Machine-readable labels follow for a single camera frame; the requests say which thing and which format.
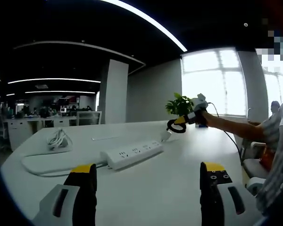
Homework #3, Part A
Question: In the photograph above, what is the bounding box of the coiled white cable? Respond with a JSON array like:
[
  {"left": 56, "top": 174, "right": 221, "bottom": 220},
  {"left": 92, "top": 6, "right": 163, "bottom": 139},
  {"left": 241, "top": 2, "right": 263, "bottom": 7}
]
[{"left": 46, "top": 128, "right": 73, "bottom": 151}]

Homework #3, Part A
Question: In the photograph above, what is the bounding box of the green potted plant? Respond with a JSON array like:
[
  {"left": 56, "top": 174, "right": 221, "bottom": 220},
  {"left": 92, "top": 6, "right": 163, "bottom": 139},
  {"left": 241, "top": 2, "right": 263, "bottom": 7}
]
[{"left": 165, "top": 92, "right": 196, "bottom": 116}]

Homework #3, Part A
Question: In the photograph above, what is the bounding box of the white mesh chair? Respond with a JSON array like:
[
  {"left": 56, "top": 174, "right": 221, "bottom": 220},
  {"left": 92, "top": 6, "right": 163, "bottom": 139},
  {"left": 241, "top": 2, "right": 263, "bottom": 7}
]
[{"left": 75, "top": 111, "right": 102, "bottom": 125}]

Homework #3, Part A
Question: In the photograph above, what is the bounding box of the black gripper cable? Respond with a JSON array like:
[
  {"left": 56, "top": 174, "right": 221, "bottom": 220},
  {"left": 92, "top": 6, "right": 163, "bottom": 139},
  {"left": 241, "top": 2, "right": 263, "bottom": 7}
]
[{"left": 208, "top": 102, "right": 243, "bottom": 163}]

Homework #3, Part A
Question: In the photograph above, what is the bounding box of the orange bag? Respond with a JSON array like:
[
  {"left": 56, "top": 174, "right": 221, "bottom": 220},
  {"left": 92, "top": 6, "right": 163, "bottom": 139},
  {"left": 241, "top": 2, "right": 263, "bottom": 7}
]
[{"left": 260, "top": 149, "right": 275, "bottom": 171}]

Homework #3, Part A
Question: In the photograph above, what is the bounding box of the white charger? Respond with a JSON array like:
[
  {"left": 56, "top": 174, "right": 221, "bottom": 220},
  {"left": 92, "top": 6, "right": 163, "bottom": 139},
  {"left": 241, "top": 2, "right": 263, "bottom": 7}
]
[{"left": 160, "top": 130, "right": 173, "bottom": 143}]

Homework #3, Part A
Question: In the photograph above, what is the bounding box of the white desk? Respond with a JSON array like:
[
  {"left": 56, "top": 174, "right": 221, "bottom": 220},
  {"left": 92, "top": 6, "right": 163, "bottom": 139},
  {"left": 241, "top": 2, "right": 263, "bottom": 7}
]
[{"left": 0, "top": 120, "right": 250, "bottom": 226}]

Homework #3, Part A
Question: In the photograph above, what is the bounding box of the long ceiling light strip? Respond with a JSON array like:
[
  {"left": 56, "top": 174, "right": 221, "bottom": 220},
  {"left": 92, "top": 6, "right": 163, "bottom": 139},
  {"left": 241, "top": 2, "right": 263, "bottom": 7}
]
[{"left": 101, "top": 0, "right": 188, "bottom": 52}]

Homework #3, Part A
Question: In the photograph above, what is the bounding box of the white power strip cable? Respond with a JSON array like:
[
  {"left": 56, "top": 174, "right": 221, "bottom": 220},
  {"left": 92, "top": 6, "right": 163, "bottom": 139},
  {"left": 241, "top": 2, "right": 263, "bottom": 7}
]
[{"left": 21, "top": 152, "right": 109, "bottom": 177}]

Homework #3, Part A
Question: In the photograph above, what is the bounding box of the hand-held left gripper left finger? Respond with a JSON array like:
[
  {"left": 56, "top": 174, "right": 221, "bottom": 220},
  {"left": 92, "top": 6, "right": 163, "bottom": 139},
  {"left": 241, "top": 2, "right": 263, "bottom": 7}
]
[{"left": 33, "top": 163, "right": 98, "bottom": 226}]

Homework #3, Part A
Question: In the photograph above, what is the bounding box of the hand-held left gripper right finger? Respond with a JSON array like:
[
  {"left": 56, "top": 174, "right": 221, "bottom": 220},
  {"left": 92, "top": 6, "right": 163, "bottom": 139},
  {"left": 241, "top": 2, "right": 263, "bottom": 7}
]
[{"left": 200, "top": 161, "right": 262, "bottom": 226}]

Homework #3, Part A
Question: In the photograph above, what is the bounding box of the grey office chair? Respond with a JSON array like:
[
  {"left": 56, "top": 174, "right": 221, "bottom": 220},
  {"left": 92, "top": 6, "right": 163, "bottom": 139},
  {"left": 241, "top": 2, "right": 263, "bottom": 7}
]
[{"left": 240, "top": 141, "right": 274, "bottom": 180}]

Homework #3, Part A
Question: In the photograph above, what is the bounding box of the person in striped shirt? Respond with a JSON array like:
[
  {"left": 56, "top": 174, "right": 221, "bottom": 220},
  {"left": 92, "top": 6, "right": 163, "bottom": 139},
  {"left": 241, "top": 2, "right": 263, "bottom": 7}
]
[{"left": 256, "top": 94, "right": 283, "bottom": 212}]

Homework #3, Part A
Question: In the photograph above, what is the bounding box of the row of white cabinets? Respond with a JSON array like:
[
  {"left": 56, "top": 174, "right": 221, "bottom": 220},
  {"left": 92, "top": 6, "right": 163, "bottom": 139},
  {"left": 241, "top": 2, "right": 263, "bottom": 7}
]
[{"left": 3, "top": 116, "right": 78, "bottom": 151}]

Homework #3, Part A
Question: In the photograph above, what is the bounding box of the narrow white power strip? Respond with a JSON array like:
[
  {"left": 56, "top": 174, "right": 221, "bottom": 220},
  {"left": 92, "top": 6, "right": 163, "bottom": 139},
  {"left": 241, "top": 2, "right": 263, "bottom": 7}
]
[{"left": 92, "top": 136, "right": 120, "bottom": 141}]

